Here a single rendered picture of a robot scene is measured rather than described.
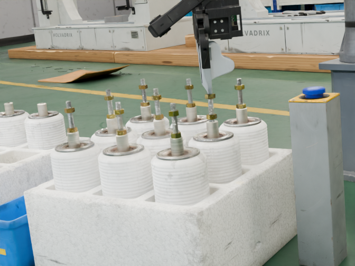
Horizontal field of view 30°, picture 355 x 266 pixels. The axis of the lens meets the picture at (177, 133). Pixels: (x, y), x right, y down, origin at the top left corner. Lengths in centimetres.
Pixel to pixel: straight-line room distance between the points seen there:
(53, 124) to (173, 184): 59
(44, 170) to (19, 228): 25
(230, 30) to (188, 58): 308
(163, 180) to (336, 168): 32
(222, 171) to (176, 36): 370
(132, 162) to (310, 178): 32
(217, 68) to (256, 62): 264
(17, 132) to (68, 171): 48
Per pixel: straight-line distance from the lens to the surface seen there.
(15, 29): 819
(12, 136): 170
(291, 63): 365
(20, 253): 136
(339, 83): 170
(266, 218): 127
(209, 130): 121
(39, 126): 162
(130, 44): 483
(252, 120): 133
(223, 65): 118
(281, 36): 378
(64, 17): 586
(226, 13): 116
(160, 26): 117
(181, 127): 135
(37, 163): 154
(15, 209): 147
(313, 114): 117
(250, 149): 129
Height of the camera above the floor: 54
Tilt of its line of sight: 13 degrees down
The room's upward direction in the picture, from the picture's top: 6 degrees counter-clockwise
